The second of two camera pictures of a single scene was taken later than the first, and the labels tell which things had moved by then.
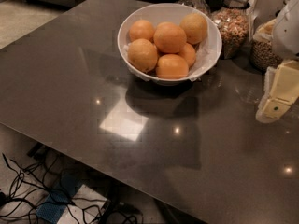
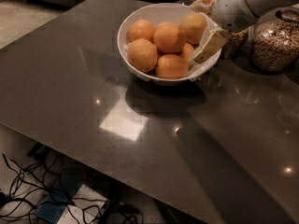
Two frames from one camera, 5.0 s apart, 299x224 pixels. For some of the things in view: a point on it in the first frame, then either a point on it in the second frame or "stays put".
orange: (195, 28) stays put
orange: (141, 29) stays put
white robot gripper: (287, 32) -> (231, 7)
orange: (142, 55) stays put
